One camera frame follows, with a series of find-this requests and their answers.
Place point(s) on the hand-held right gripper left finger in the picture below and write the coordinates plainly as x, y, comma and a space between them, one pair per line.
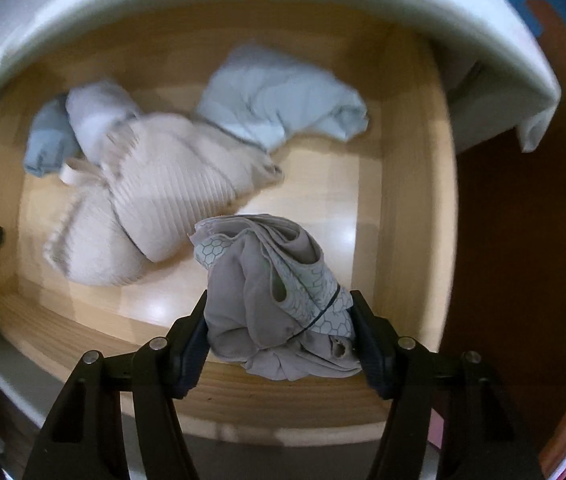
193, 355

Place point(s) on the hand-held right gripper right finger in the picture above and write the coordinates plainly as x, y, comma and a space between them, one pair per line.
370, 355

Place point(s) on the grey hexagon print underwear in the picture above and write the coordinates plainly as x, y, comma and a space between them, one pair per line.
253, 310

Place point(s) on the wooden drawer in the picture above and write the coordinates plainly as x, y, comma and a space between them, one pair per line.
358, 200

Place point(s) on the white underwear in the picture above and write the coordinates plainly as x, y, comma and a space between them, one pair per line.
93, 115

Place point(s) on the light blue underwear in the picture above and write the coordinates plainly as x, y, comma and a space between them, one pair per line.
283, 95

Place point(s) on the blue-grey underwear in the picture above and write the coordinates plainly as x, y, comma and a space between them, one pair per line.
48, 145

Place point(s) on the beige ribbed bra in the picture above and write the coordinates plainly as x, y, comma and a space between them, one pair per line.
178, 185

